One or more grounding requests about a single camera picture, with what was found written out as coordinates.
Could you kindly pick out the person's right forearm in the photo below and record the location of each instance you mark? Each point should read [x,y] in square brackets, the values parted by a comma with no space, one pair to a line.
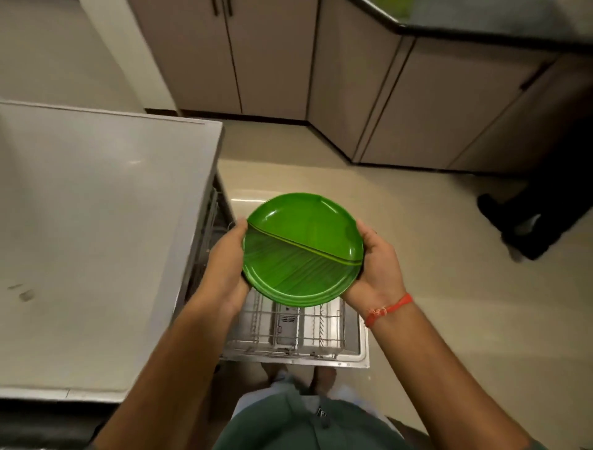
[440,371]

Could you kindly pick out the person's left forearm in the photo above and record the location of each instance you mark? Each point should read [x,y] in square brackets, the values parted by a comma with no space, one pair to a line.
[176,371]

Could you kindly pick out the round green plate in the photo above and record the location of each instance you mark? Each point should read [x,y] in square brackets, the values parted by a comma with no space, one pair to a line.
[301,259]

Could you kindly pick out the orange thread wristband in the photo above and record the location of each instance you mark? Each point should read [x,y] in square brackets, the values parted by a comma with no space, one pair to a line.
[394,306]

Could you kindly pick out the person's right hand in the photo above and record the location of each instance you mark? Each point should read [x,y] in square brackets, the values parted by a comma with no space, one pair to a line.
[377,278]

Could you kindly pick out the green shirt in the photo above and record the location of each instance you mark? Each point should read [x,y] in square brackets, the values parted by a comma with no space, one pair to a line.
[278,426]

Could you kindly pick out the silver dishwasher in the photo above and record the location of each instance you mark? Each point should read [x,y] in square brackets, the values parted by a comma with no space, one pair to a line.
[92,232]

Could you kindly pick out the brown cabinet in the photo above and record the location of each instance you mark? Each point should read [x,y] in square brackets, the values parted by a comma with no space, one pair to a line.
[278,55]

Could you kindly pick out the person's left hand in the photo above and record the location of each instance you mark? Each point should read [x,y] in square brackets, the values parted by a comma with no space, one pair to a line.
[224,273]

